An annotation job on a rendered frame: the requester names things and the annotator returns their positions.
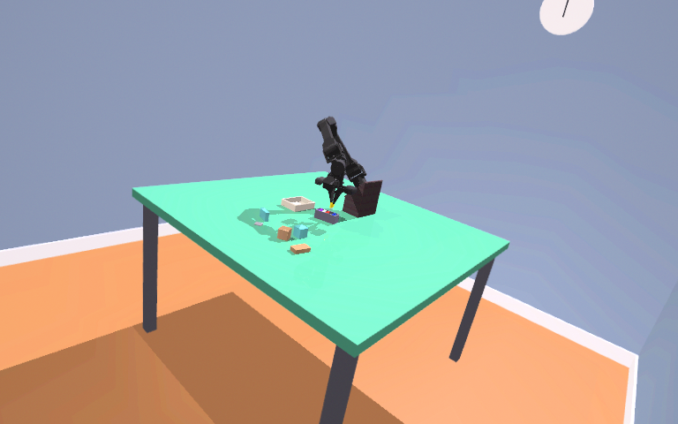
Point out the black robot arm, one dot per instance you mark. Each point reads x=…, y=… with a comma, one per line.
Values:
x=336, y=153

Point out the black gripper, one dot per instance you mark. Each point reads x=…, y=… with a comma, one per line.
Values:
x=334, y=194

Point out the tan cube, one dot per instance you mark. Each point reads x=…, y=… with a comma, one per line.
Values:
x=284, y=233

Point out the orange flat block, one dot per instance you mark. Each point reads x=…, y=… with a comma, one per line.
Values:
x=301, y=248

